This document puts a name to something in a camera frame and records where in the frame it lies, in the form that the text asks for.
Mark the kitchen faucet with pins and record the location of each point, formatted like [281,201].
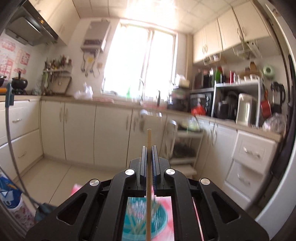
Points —
[141,90]

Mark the wooden chopstick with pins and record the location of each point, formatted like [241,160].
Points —
[149,139]

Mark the white thermos pot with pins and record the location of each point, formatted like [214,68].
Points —
[246,110]

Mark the clear plastic bag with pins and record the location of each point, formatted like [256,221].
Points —
[83,92]

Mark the red checkered tablecloth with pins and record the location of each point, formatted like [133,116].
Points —
[168,234]

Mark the floral cloth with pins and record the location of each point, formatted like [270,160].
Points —
[22,215]

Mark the white kitchen trolley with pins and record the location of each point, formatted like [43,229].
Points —
[187,148]

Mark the wall water heater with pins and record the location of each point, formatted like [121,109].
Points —
[96,34]

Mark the black coffee pot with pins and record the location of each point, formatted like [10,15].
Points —
[227,104]

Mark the black electric kettle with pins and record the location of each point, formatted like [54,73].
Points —
[277,95]

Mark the black cooking pot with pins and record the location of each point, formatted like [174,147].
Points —
[19,83]

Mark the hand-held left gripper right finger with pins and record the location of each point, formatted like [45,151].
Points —
[154,172]

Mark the cream base cabinets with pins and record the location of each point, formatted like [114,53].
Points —
[111,132]

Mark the cream wall cabinets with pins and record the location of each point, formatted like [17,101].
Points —
[62,18]
[219,34]

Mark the red plastic bag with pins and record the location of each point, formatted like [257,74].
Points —
[198,109]

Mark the teal clamp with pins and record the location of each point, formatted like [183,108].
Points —
[9,95]

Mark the blue white plastic bag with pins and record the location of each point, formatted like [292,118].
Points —
[9,192]

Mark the black microwave oven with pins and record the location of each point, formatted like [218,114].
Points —
[201,98]

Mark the kitchen window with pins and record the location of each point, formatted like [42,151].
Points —
[138,58]

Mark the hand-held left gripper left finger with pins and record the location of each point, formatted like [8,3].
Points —
[143,166]

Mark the red pan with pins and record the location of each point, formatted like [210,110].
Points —
[266,109]

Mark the cream drawer cabinet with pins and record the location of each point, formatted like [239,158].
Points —
[18,129]

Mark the green bottle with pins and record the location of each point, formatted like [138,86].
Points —
[128,93]

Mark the white refrigerator door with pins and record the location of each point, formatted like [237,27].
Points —
[284,162]

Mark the steel range hood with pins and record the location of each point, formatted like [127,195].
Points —
[30,25]

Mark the bowl of greens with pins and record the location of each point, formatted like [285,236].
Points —
[190,125]

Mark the wall spice rack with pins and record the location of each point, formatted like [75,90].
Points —
[59,81]

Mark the white drawer unit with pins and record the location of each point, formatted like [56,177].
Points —
[252,162]

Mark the crumpled foil bag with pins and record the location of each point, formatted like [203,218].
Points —
[275,122]

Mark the metal shelf rack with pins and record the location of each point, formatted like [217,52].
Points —
[238,84]

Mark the green round container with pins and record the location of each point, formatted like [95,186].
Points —
[268,72]

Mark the teal plastic utensil cup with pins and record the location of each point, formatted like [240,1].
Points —
[159,215]

